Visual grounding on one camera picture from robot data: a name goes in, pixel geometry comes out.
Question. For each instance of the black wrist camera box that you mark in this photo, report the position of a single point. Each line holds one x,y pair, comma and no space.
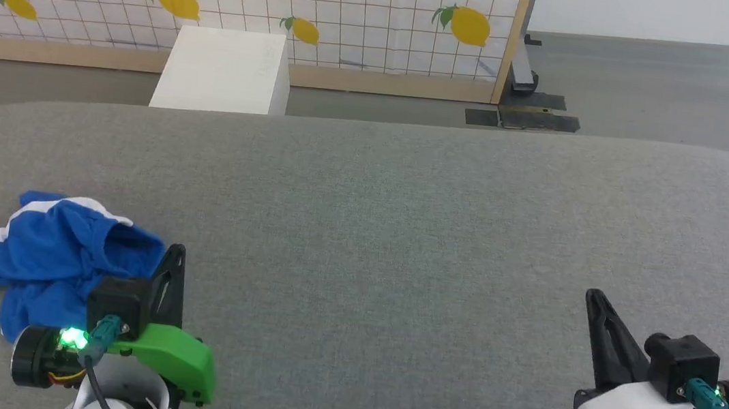
682,364
117,300

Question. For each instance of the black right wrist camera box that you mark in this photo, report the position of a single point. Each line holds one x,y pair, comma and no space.
682,364

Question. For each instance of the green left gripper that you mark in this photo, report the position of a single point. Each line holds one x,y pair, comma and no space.
182,355

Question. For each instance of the grey metal partition foot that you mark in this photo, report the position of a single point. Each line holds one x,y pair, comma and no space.
522,71

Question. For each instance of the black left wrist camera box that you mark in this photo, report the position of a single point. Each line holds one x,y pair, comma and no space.
117,300

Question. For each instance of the blue garment with white trim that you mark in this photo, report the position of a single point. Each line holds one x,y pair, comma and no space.
43,250

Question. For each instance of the white box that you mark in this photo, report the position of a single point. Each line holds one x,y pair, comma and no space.
222,71

